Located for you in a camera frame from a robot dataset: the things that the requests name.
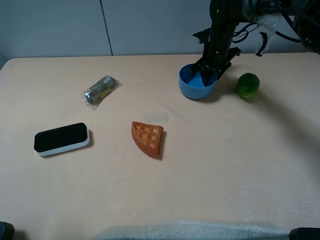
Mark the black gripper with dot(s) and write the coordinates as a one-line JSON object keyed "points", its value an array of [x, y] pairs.
{"points": [[213, 61]]}

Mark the blue plastic bowl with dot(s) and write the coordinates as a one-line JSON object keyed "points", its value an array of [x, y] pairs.
{"points": [[192, 86]]}

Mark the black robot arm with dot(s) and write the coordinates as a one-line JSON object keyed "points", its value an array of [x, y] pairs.
{"points": [[303, 16]]}

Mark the black object bottom right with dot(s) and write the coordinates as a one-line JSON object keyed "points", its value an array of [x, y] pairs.
{"points": [[305, 233]]}

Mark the black object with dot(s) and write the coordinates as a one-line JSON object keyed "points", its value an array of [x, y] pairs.
{"points": [[7, 231], [305, 233]]}

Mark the black object bottom left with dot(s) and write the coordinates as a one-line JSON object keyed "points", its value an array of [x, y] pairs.
{"points": [[7, 231]]}

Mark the green lime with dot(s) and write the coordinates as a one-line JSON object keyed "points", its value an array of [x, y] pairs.
{"points": [[247, 86]]}

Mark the orange waffle wedge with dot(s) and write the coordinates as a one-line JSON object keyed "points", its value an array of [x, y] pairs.
{"points": [[147, 137]]}

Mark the plastic wrapped snack roll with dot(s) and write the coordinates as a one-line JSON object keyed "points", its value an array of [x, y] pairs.
{"points": [[94, 95]]}

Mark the grey cloth at bottom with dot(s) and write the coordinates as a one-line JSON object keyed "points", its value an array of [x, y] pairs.
{"points": [[193, 230]]}

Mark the black and white eraser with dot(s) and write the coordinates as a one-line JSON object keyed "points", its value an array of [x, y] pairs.
{"points": [[61, 139]]}

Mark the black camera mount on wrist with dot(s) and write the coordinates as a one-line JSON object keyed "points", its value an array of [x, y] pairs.
{"points": [[203, 36]]}

